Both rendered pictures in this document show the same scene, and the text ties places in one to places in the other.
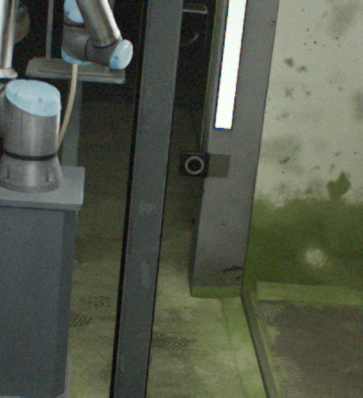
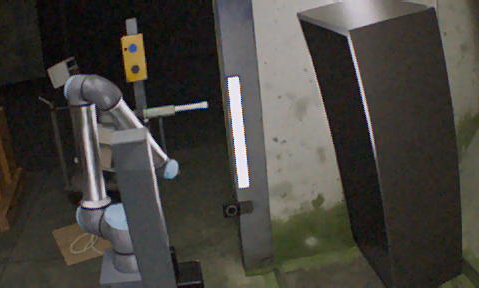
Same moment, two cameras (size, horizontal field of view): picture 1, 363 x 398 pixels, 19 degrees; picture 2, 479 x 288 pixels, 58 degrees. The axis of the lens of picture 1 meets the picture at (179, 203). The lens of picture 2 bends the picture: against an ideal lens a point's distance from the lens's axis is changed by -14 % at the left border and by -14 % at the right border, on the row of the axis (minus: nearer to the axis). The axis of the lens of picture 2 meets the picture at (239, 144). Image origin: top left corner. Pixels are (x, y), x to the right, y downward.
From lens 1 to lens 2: 1.01 m
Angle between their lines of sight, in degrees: 1
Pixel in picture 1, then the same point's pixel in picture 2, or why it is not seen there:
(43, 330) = not seen: outside the picture
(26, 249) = not seen: outside the picture
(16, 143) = (118, 246)
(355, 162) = (324, 186)
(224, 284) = (263, 267)
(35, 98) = (121, 220)
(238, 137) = (254, 188)
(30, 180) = (132, 266)
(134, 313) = not seen: outside the picture
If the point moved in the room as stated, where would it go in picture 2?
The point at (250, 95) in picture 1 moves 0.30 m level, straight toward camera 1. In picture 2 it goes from (256, 163) to (257, 187)
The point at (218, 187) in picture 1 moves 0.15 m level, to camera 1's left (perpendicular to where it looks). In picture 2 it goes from (248, 218) to (223, 221)
